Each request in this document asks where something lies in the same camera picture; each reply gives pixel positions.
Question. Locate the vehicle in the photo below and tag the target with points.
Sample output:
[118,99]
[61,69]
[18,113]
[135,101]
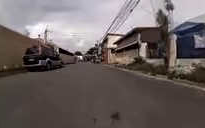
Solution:
[96,60]

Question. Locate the pale two-storey building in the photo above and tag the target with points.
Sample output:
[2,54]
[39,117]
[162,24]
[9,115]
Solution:
[108,46]

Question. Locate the grey asphalt road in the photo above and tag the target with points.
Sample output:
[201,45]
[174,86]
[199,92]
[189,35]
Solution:
[90,93]

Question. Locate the pale low building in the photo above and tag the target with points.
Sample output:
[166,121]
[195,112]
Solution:
[68,57]

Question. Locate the tan building with brown roof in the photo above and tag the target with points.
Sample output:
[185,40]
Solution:
[136,43]

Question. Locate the dark van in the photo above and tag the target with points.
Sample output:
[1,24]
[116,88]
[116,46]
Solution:
[40,58]

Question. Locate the pale concrete roadside strip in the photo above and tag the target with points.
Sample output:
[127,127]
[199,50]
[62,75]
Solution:
[163,78]

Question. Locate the tall thin tree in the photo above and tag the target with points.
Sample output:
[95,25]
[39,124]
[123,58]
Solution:
[162,30]

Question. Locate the utility pole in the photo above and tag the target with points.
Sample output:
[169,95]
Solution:
[171,50]

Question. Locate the weedy grass strip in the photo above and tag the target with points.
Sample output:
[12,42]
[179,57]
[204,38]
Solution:
[190,73]

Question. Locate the blue building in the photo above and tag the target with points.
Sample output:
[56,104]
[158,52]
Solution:
[193,43]

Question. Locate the tan wall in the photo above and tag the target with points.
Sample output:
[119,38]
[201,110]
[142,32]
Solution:
[6,50]

